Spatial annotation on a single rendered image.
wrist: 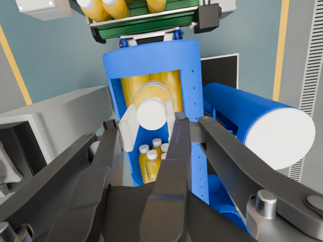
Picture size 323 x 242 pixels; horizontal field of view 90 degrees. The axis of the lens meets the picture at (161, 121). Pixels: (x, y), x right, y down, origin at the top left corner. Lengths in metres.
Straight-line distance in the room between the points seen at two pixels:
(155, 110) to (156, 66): 0.20
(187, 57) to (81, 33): 1.44
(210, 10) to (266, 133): 0.49
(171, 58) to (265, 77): 1.59
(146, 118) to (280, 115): 0.63
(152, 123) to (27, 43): 1.87
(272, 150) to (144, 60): 0.64
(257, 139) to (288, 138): 0.13
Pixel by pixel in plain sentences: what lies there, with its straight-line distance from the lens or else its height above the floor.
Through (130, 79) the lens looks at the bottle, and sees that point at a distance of 0.50.
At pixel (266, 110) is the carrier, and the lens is 0.76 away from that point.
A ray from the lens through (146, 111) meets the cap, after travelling 0.20.
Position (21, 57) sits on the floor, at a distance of 2.06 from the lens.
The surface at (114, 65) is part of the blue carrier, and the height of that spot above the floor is 1.20.
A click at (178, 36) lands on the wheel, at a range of 0.65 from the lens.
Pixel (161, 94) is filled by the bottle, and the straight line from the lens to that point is 0.23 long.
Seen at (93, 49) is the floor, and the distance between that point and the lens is 1.73.
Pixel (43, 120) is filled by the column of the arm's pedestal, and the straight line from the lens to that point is 0.89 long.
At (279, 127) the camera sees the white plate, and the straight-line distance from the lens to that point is 0.79.
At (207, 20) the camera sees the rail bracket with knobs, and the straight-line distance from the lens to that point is 0.65.
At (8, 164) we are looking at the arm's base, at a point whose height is 1.10.
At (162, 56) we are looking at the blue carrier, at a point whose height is 1.23.
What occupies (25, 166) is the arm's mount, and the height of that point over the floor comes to 1.08.
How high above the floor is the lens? 1.62
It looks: 71 degrees down
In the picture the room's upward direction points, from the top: 178 degrees clockwise
